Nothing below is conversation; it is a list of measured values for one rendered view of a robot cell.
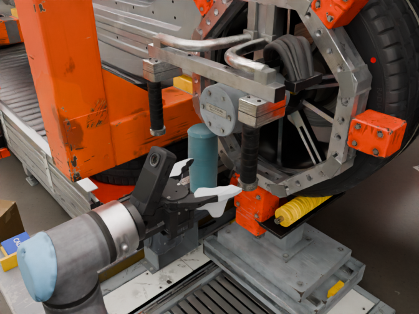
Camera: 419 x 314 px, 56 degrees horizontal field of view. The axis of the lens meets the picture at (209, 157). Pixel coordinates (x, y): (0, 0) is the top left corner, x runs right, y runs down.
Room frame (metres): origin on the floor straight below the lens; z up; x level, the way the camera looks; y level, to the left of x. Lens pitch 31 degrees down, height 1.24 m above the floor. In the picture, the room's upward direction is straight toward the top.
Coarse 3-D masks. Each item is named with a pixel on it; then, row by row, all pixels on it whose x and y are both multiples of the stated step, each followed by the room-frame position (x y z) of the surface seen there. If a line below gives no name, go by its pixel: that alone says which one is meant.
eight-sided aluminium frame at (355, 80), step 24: (216, 0) 1.09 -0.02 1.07; (240, 0) 1.02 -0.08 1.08; (264, 0) 0.96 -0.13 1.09; (288, 0) 0.91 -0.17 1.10; (312, 0) 0.88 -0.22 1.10; (216, 24) 1.10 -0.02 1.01; (312, 24) 0.86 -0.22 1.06; (336, 48) 0.81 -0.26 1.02; (192, 72) 1.17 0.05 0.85; (336, 72) 0.80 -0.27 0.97; (360, 72) 0.79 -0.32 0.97; (360, 96) 0.80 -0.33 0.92; (336, 120) 0.79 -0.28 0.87; (336, 144) 0.78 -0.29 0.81; (264, 168) 0.98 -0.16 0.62; (312, 168) 0.82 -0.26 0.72; (336, 168) 0.77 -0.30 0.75; (288, 192) 0.86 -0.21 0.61
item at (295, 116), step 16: (240, 16) 1.16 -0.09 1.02; (288, 16) 1.04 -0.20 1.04; (224, 32) 1.18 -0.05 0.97; (240, 32) 1.22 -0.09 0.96; (288, 32) 1.03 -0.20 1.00; (224, 64) 1.21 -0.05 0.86; (304, 96) 0.98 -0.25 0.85; (288, 112) 1.01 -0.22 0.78; (320, 112) 0.94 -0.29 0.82; (272, 128) 1.20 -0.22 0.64; (288, 128) 1.22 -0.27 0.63; (304, 128) 0.97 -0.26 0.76; (272, 144) 1.12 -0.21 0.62; (288, 144) 1.13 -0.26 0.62; (304, 144) 0.96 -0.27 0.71; (320, 144) 1.13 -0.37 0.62; (272, 160) 1.03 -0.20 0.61; (288, 160) 1.03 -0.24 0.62; (304, 160) 1.01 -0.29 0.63; (320, 160) 0.92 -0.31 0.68
